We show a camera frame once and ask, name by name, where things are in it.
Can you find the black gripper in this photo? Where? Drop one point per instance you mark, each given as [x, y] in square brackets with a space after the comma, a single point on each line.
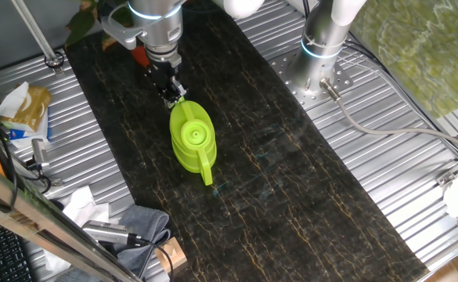
[162, 73]

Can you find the lime green watering can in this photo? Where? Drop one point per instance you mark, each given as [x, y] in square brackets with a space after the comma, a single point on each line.
[193, 149]

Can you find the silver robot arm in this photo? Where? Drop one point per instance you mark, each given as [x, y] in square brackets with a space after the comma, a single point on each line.
[318, 39]

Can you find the anthurium plant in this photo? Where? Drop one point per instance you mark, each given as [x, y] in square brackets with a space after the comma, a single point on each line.
[80, 24]

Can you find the orange flower pot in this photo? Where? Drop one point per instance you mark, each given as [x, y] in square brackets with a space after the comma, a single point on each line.
[139, 56]

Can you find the black marble pattern mat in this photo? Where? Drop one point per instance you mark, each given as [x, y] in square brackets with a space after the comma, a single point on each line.
[271, 176]

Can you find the grey towel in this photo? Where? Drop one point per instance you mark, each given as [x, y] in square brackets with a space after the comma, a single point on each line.
[146, 223]

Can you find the yellow tissue packet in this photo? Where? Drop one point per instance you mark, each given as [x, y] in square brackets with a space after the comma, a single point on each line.
[33, 107]

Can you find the white tissue paper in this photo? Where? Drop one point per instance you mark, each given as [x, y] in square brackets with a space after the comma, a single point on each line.
[84, 207]

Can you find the silver tripod pole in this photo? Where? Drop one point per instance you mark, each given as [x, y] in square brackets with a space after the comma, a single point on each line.
[37, 33]

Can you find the blue white package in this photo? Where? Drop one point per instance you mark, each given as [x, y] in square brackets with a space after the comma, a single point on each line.
[29, 137]

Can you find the wooden block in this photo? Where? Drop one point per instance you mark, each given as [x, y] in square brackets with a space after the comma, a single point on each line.
[174, 254]

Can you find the black computer mouse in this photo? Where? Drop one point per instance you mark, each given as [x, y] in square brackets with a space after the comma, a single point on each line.
[56, 204]

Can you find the white tissue sheet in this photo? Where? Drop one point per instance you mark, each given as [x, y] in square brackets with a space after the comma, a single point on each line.
[12, 101]

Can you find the crumpled white tissue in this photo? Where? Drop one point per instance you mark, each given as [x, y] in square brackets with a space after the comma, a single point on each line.
[56, 260]

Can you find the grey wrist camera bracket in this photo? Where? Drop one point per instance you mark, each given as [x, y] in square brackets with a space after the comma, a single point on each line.
[121, 33]

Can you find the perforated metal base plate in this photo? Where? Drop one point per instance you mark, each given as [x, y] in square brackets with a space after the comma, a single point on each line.
[281, 67]

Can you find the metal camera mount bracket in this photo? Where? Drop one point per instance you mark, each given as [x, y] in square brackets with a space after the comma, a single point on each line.
[57, 181]

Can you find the small silver camera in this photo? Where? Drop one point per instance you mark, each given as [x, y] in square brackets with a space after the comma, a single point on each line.
[40, 153]

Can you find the silver vented camera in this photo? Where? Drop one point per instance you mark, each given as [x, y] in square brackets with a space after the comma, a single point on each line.
[103, 231]

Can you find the metal frame bar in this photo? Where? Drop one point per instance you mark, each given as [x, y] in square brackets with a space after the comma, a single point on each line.
[37, 219]

